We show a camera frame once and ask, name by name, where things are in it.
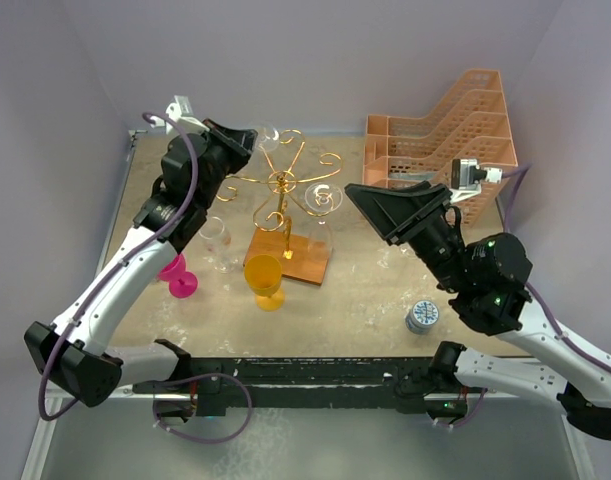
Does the blue white patterned tin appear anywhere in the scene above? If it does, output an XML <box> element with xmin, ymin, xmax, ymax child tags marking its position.
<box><xmin>405</xmin><ymin>300</ymin><xmax>440</xmax><ymax>335</ymax></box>

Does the peach plastic file organizer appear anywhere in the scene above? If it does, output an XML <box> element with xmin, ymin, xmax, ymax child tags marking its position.
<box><xmin>360</xmin><ymin>68</ymin><xmax>520</xmax><ymax>227</ymax></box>

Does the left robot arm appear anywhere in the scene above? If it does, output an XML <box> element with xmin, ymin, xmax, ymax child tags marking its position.
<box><xmin>24</xmin><ymin>119</ymin><xmax>257</xmax><ymax>407</ymax></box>

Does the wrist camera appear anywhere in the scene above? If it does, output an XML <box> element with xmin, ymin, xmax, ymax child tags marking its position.
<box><xmin>165</xmin><ymin>95</ymin><xmax>209</xmax><ymax>134</ymax></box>
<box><xmin>449</xmin><ymin>158</ymin><xmax>503</xmax><ymax>204</ymax></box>

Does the black base frame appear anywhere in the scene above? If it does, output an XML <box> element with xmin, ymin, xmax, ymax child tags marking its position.
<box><xmin>134</xmin><ymin>357</ymin><xmax>473</xmax><ymax>419</ymax></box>

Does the pink plastic goblet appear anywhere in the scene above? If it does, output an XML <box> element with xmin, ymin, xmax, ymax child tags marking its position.
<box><xmin>157</xmin><ymin>254</ymin><xmax>199</xmax><ymax>299</ymax></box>

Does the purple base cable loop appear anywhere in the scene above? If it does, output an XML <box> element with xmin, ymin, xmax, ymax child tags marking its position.
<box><xmin>153</xmin><ymin>375</ymin><xmax>253</xmax><ymax>444</ymax></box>

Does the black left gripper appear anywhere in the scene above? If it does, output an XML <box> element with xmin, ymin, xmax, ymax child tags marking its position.
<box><xmin>196</xmin><ymin>119</ymin><xmax>257</xmax><ymax>210</ymax></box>

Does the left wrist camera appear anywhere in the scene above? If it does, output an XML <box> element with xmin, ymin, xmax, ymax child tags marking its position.
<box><xmin>165</xmin><ymin>95</ymin><xmax>209</xmax><ymax>134</ymax></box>

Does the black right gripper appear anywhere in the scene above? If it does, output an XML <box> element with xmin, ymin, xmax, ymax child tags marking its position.
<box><xmin>344</xmin><ymin>180</ymin><xmax>471</xmax><ymax>293</ymax></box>

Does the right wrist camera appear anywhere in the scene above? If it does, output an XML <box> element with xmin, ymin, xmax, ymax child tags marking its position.
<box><xmin>449</xmin><ymin>158</ymin><xmax>503</xmax><ymax>204</ymax></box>

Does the yellow plastic goblet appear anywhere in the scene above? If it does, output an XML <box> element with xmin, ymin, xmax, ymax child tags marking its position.
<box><xmin>244</xmin><ymin>254</ymin><xmax>285</xmax><ymax>312</ymax></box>

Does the gold wine glass rack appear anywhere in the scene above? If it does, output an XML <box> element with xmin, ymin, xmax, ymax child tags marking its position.
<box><xmin>229</xmin><ymin>129</ymin><xmax>344</xmax><ymax>287</ymax></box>

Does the clear wine glass front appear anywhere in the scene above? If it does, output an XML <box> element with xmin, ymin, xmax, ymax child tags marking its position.
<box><xmin>246</xmin><ymin>121</ymin><xmax>280</xmax><ymax>153</ymax></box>

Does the clear wine glass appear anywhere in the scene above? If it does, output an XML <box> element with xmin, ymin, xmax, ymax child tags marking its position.
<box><xmin>305</xmin><ymin>182</ymin><xmax>343</xmax><ymax>261</ymax></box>
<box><xmin>246</xmin><ymin>121</ymin><xmax>280</xmax><ymax>153</ymax></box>

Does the clear glass left of rack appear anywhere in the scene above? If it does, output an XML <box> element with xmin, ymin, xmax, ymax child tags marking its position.
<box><xmin>198</xmin><ymin>216</ymin><xmax>236</xmax><ymax>273</ymax></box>

